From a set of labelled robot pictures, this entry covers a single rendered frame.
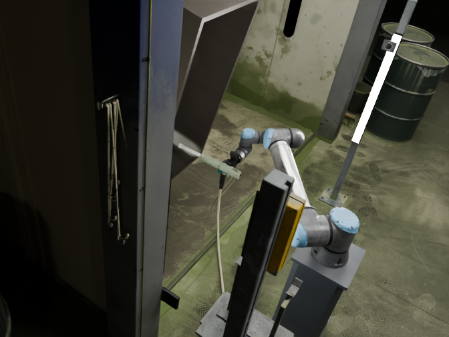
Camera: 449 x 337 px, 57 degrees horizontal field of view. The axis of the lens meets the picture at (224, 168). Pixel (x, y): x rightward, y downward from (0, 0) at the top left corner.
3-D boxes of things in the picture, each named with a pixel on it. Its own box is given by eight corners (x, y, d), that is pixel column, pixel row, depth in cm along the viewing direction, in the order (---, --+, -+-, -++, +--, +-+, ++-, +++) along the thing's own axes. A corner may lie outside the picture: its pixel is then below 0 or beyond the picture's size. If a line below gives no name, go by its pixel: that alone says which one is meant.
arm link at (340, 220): (355, 251, 206) (367, 227, 195) (323, 253, 202) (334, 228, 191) (342, 229, 217) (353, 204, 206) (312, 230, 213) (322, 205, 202)
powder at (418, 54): (391, 40, 434) (391, 39, 433) (444, 53, 425) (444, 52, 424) (391, 58, 392) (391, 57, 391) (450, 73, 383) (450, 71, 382)
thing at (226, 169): (237, 193, 288) (242, 169, 273) (234, 197, 285) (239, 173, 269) (180, 164, 303) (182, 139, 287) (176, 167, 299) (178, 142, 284)
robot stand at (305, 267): (331, 318, 260) (366, 250, 221) (312, 356, 238) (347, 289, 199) (287, 292, 271) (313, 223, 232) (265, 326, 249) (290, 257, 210)
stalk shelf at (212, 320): (194, 333, 156) (194, 331, 155) (226, 293, 172) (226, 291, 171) (266, 384, 145) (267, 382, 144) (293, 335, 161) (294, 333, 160)
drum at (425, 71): (361, 110, 488) (390, 37, 434) (411, 124, 478) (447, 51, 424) (358, 135, 442) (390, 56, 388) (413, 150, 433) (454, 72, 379)
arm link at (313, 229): (333, 236, 192) (290, 121, 238) (298, 238, 188) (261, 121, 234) (321, 252, 203) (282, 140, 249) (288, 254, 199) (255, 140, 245)
